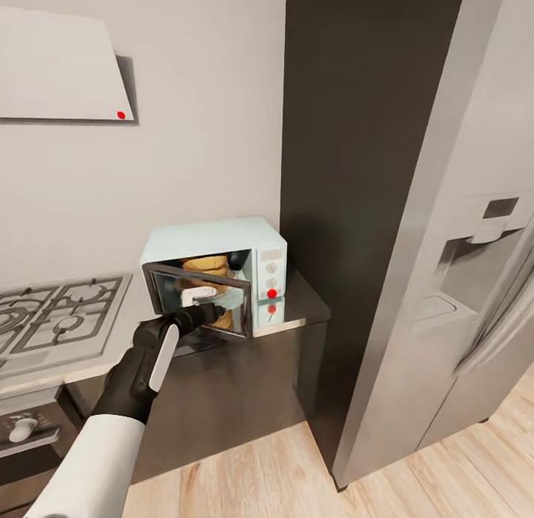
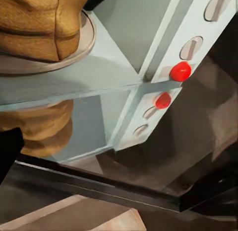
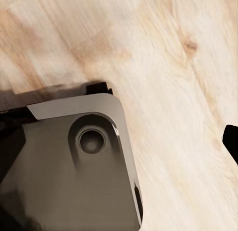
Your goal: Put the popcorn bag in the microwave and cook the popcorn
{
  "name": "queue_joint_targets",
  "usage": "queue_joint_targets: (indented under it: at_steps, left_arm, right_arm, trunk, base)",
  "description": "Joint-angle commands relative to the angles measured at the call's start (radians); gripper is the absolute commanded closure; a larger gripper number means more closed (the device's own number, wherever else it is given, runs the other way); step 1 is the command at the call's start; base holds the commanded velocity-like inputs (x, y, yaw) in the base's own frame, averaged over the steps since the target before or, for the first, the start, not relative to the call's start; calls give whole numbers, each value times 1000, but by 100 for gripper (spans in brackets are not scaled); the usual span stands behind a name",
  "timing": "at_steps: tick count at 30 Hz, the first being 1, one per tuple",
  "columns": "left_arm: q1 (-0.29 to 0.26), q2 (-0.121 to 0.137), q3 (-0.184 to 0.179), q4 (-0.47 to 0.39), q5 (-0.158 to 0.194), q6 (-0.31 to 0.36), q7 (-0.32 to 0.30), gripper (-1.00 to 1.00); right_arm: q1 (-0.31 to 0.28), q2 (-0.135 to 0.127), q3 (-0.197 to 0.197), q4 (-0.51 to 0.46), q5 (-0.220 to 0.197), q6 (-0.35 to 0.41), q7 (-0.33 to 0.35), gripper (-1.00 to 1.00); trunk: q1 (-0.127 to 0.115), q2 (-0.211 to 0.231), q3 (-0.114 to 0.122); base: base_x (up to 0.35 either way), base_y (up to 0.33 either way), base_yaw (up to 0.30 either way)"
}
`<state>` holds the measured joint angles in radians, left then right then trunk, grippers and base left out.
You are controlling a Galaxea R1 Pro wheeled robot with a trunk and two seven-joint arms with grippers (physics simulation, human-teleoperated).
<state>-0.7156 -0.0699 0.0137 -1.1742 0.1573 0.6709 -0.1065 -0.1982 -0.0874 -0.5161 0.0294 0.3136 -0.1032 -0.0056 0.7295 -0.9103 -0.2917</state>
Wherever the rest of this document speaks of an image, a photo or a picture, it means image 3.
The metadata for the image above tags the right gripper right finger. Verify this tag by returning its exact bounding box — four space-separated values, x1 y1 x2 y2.
223 124 238 165

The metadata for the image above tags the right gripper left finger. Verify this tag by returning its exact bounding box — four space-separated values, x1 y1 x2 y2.
0 125 26 184

